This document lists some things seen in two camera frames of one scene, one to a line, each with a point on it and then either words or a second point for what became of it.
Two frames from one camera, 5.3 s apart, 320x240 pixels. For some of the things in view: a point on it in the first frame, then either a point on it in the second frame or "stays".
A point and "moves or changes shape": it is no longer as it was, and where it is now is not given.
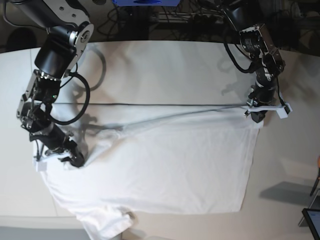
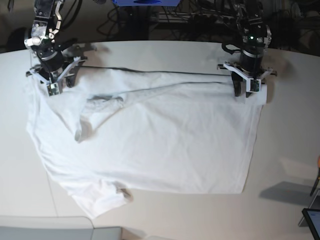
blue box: [146, 3] stays
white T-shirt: [152, 158] moves or changes shape
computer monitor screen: [312, 217] stays
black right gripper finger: [77, 159] to [70, 80]
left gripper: [54, 139] to [54, 80]
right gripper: [262, 106] to [253, 80]
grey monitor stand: [315, 204] stays
